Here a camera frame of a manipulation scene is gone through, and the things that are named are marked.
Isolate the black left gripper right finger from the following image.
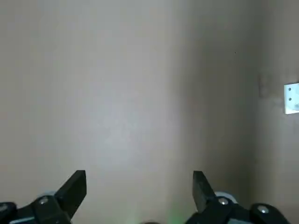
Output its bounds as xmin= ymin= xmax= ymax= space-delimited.
xmin=185 ymin=171 xmax=292 ymax=224

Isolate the white test tube rack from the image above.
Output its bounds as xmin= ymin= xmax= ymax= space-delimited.
xmin=284 ymin=82 xmax=299 ymax=115

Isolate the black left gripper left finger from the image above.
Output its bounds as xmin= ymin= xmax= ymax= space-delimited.
xmin=0 ymin=170 xmax=87 ymax=224

